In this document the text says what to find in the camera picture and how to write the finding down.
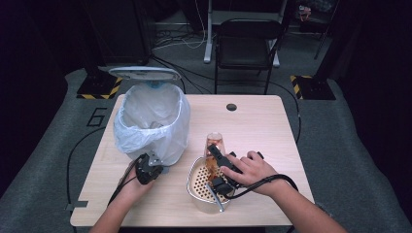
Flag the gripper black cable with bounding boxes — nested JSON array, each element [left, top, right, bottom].
[[224, 174, 299, 200], [107, 164, 139, 207]]

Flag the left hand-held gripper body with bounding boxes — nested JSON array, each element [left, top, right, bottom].
[[135, 152, 164, 185]]

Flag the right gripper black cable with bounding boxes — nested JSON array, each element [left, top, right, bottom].
[[224, 174, 299, 200]]

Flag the white floor cable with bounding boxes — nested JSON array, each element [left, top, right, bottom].
[[152, 0, 208, 51]]

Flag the beige strainer bucket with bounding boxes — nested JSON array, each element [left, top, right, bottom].
[[186, 155, 235, 215]]

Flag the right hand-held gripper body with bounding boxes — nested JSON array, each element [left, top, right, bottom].
[[206, 167, 243, 214]]

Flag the white and grey trash can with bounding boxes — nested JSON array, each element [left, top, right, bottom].
[[108, 66, 182, 174]]

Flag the black folding chair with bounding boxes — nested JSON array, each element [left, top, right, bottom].
[[213, 18, 284, 95]]

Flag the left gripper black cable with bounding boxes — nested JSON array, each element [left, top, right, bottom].
[[107, 164, 139, 207]]

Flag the black cabinet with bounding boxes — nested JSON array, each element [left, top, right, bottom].
[[81, 0, 154, 66]]

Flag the white plastic trash bag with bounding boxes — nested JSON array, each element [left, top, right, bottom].
[[113, 83, 191, 167]]

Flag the grey table edge bracket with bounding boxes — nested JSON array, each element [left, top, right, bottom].
[[66, 200, 89, 212]]

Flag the white desk frame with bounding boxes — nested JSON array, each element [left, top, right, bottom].
[[203, 0, 290, 68]]

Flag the black stand base hazard stripes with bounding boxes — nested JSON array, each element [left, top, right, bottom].
[[290, 75, 337, 101], [76, 69, 125, 100]]

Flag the black floor cable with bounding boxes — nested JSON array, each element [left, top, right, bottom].
[[268, 81, 302, 145]]

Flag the person's right hand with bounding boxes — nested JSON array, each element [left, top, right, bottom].
[[221, 150, 280, 197]]

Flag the clear plastic cup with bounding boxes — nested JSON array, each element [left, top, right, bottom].
[[203, 131, 226, 178]]

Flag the person's left hand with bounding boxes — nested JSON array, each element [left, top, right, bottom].
[[117, 160, 155, 202]]

